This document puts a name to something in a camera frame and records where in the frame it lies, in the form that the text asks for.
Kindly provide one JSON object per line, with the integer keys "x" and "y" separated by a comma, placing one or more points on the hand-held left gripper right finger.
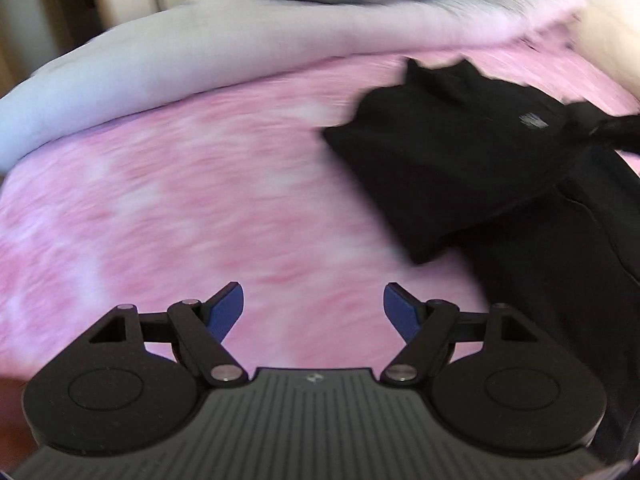
{"x": 400, "y": 310}

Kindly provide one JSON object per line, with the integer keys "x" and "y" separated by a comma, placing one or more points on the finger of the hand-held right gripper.
{"x": 620, "y": 132}

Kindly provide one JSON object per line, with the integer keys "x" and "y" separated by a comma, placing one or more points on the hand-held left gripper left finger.
{"x": 227, "y": 310}

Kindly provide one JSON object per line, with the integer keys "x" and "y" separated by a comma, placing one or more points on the dark wooden door frame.
{"x": 65, "y": 5}

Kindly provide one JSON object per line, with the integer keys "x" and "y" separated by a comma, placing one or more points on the black turtleneck sweater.
{"x": 450, "y": 160}

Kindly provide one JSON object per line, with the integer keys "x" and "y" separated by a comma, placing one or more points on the black knit garment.
{"x": 565, "y": 285}

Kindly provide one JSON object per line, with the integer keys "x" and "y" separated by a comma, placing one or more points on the pink floral blanket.
{"x": 200, "y": 185}

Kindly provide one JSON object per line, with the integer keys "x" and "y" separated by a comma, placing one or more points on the white striped quilt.
{"x": 150, "y": 55}

